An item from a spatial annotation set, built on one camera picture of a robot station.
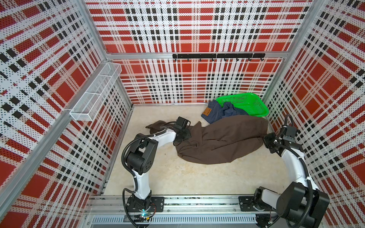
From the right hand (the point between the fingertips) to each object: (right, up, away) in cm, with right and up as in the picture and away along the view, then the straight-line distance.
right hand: (264, 137), depth 83 cm
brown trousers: (-24, -3, +12) cm, 27 cm away
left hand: (-44, 0, +14) cm, 47 cm away
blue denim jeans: (-26, +17, +24) cm, 40 cm away
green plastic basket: (+5, +25, +36) cm, 44 cm away
